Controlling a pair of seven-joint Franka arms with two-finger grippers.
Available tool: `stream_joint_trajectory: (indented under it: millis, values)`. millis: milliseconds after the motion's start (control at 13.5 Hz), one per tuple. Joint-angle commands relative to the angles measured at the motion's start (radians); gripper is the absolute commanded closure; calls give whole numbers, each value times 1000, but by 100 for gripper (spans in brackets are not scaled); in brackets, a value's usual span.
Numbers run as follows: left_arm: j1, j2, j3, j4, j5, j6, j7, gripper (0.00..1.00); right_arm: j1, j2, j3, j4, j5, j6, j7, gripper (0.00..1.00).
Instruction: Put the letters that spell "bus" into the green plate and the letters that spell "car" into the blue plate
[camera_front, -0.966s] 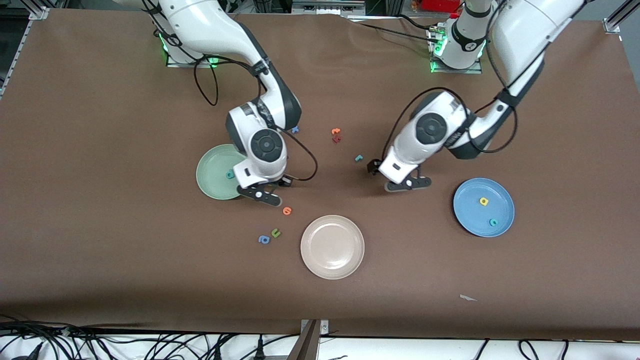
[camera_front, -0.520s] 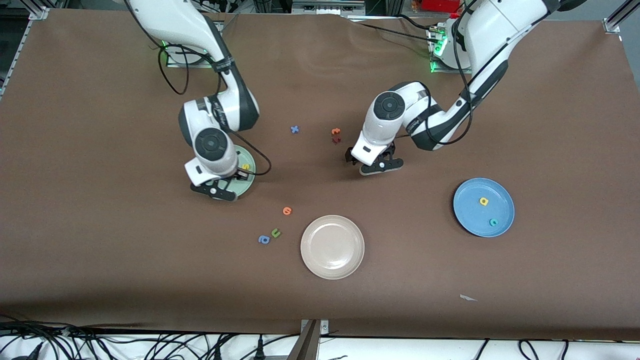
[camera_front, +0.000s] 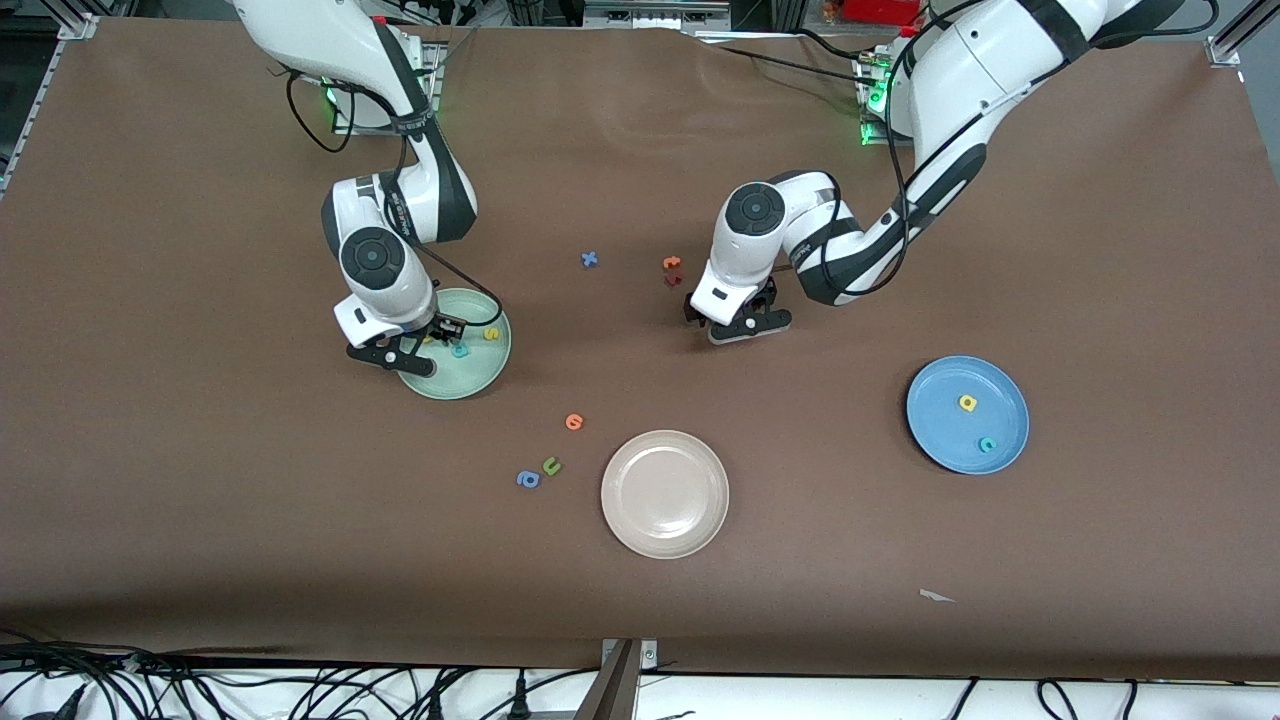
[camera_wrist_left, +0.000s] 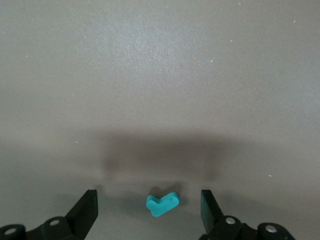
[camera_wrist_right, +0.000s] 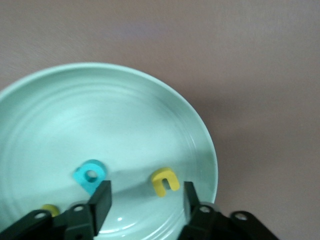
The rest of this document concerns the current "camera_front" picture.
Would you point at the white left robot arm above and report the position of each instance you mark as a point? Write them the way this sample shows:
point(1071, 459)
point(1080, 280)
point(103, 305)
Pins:
point(980, 70)

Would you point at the aluminium frame rail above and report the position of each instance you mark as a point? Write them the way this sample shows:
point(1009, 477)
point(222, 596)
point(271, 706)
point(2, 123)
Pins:
point(78, 28)
point(1222, 50)

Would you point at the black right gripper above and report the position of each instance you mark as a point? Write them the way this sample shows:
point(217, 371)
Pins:
point(441, 326)

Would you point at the red background box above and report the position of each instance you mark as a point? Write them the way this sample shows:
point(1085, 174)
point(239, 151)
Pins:
point(880, 10)

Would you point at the brown table cover mat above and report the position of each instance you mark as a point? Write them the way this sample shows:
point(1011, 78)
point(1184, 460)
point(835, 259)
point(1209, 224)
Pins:
point(200, 450)

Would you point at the blue letter a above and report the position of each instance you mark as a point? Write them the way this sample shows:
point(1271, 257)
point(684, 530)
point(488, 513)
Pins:
point(528, 480)

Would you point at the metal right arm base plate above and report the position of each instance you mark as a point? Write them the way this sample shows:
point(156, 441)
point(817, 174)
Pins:
point(436, 70)

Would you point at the blue plate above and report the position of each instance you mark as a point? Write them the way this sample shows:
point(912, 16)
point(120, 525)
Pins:
point(950, 440)

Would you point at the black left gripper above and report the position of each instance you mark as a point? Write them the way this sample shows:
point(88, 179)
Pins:
point(764, 297)

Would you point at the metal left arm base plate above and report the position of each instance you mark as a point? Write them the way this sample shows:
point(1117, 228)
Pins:
point(872, 135)

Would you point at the white paper scrap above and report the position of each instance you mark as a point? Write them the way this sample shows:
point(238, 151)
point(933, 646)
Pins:
point(935, 596)

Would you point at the beige plate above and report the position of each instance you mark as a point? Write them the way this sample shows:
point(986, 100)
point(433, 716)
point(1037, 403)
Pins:
point(665, 495)

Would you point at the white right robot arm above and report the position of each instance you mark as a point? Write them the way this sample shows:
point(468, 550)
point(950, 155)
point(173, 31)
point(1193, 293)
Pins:
point(310, 30)

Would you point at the grey background box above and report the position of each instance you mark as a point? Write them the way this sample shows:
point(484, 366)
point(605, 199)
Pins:
point(655, 15)

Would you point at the metal table bracket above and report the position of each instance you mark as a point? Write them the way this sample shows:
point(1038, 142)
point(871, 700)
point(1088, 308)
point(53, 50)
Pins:
point(620, 690)

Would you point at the green plate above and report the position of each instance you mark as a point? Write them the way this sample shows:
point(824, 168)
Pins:
point(470, 375)

